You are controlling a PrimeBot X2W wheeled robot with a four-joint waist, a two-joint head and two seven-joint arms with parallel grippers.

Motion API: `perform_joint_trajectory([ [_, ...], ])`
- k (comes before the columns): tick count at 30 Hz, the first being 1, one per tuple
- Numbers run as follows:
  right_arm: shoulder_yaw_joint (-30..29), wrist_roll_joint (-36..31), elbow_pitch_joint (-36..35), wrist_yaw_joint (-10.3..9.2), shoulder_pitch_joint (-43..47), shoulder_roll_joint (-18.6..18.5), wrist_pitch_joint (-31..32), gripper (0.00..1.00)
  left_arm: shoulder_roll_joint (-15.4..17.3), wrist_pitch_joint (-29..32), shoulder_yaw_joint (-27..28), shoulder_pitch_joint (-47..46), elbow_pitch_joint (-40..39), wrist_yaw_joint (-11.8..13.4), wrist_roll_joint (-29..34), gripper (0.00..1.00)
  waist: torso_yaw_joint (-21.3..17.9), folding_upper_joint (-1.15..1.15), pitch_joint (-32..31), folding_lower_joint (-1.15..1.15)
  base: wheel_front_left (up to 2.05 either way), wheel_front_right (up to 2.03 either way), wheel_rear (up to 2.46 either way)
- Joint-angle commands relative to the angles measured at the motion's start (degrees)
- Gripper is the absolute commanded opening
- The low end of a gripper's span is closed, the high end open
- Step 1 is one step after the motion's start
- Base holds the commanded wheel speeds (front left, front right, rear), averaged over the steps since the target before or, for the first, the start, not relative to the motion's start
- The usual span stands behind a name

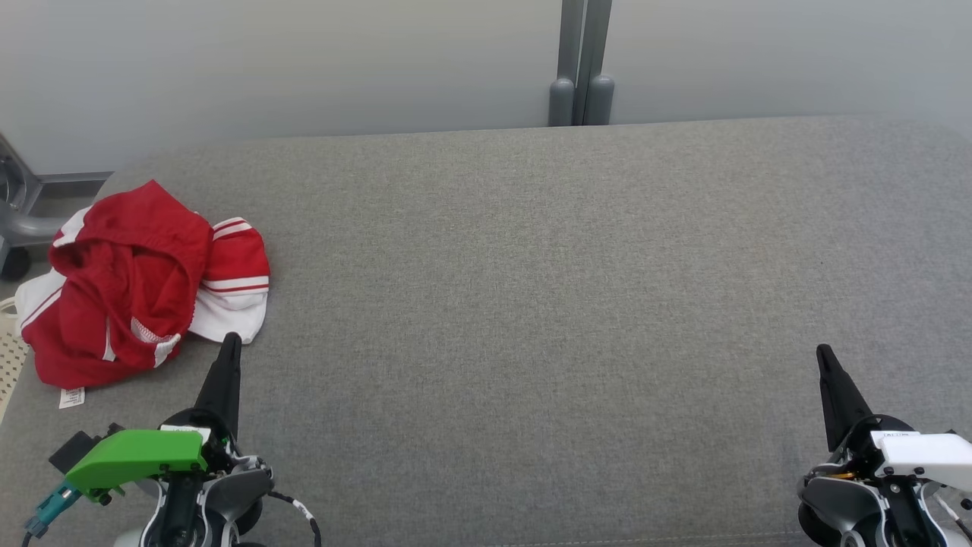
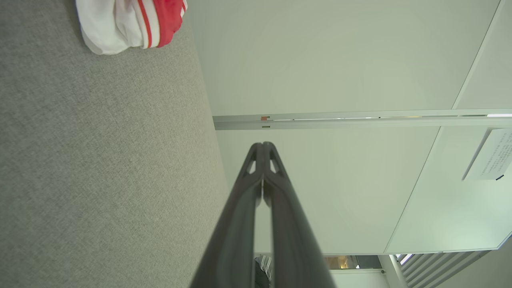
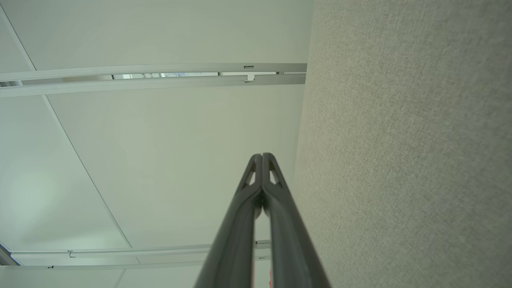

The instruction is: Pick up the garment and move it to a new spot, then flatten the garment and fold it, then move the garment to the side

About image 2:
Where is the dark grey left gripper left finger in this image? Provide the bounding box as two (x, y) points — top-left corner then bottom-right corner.
(191, 143), (265, 288)

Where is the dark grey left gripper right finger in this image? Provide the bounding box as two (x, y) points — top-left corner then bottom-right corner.
(263, 142), (336, 288)

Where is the red white Bulls jersey shirt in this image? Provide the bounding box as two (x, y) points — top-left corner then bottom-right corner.
(76, 0), (188, 56)

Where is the grey slatted window blind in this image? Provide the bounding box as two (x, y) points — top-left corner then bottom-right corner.
(394, 250), (492, 288)

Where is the grey fabric sofa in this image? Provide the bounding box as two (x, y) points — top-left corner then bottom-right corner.
(0, 0), (231, 288)

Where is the white paper wall notice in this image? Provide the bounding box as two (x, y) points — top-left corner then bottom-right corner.
(462, 128), (512, 182)

